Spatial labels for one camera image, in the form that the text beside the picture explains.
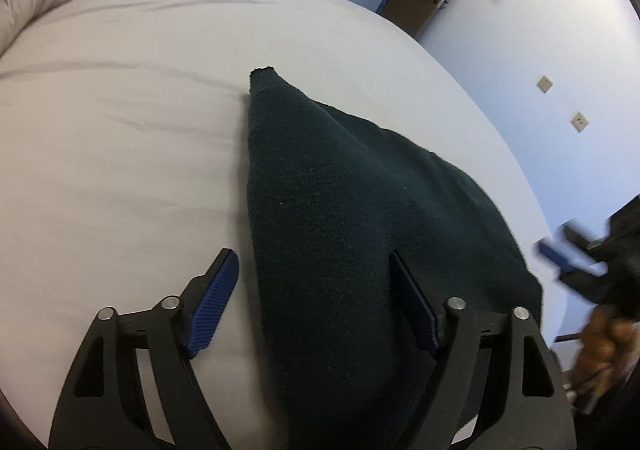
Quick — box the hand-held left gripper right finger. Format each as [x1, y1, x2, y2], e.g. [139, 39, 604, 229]
[389, 250, 576, 450]

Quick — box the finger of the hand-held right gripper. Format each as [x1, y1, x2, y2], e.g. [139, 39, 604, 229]
[536, 239, 610, 305]
[562, 221, 610, 261]

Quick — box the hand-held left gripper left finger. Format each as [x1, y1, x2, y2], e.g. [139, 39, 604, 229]
[48, 248, 240, 450]

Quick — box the dark green knit sweater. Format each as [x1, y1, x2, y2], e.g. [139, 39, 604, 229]
[246, 66, 545, 450]

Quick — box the person's right hand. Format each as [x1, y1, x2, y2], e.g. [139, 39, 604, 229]
[574, 312, 635, 396]

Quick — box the bed with white sheet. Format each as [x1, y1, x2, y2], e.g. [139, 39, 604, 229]
[0, 0, 568, 450]

